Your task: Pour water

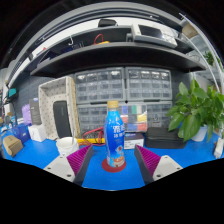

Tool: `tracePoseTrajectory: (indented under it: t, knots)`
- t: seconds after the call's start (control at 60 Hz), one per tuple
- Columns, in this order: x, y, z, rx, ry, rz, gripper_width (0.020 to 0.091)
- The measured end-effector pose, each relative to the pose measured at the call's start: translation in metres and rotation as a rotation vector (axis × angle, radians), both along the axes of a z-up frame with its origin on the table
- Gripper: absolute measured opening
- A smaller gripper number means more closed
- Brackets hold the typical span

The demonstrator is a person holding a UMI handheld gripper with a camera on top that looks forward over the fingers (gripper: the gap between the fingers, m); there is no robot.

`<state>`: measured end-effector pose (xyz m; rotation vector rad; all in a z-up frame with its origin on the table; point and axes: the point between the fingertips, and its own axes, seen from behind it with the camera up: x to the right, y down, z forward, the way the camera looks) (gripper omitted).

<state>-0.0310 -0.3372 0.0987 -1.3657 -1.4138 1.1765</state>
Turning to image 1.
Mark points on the brown cardboard box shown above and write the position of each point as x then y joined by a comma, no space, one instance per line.
12,145

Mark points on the black shelf unit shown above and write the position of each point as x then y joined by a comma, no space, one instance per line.
113,56

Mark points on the blue box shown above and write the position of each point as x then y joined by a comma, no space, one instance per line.
20,132

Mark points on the black box with white label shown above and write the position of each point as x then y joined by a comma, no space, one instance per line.
134,140

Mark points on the small white box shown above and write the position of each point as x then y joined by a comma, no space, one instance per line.
37,132

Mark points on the black rectangular speaker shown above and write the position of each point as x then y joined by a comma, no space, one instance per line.
62,120

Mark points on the grey small-parts drawer cabinet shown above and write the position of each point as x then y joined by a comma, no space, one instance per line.
160,115
100,86
148,84
91,116

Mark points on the white perforated basket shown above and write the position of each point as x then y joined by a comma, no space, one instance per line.
46,106

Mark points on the purple container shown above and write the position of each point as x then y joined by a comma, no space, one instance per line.
26,115

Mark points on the white paper cup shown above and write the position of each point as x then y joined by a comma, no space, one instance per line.
65,148

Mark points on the green potted plant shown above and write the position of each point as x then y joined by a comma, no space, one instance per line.
196,110

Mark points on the thin grey stirring stick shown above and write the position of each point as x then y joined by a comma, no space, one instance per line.
72,140

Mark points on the white rack shelf unit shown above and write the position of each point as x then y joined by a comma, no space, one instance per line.
213,63

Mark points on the flat round red coaster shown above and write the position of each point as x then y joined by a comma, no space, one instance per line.
113,169

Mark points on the blue drink bottle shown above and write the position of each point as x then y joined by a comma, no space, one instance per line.
115,133

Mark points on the dark grey upright box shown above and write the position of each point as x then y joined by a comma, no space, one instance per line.
35,111

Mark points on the black zip case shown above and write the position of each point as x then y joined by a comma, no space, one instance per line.
165,137

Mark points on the teal wall-mounted object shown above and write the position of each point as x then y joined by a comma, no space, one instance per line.
11,92

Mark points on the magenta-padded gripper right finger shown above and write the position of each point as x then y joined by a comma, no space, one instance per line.
165,166

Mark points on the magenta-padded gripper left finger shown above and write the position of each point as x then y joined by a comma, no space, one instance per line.
60,166

